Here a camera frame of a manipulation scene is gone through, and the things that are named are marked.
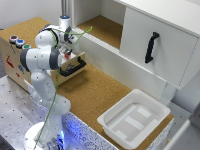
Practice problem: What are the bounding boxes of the white sliding door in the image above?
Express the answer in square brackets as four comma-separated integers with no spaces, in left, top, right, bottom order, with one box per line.
[118,6,200,90]

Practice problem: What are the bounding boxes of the wooden drawer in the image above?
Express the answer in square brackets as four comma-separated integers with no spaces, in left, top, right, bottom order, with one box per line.
[54,50,87,80]

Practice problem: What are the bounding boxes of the white plastic box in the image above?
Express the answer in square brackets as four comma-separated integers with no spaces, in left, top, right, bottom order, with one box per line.
[96,88,172,150]

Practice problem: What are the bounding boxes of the black drawer handle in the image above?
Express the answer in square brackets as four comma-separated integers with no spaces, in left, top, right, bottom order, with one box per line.
[59,56,87,78]

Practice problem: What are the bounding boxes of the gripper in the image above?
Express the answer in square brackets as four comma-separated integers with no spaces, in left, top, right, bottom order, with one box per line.
[61,32,81,52]

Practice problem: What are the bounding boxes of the green button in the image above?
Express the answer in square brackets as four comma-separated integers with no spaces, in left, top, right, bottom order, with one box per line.
[21,43,32,52]

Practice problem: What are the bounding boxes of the blue button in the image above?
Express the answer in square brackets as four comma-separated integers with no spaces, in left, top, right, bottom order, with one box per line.
[15,38,26,48]

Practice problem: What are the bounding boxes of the black door handle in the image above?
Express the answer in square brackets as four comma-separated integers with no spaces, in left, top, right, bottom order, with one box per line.
[144,31,160,64]

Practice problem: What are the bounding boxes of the red button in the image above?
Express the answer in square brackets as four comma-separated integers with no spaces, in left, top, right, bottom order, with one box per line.
[9,34,19,44]

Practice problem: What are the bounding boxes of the white cabinet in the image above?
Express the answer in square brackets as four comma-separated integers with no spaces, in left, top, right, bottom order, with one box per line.
[61,0,200,108]

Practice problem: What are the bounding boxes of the wooden drawer box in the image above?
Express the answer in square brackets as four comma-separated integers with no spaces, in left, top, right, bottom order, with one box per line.
[0,16,78,93]

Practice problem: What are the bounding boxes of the green cable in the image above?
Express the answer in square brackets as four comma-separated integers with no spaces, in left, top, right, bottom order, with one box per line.
[33,26,94,150]

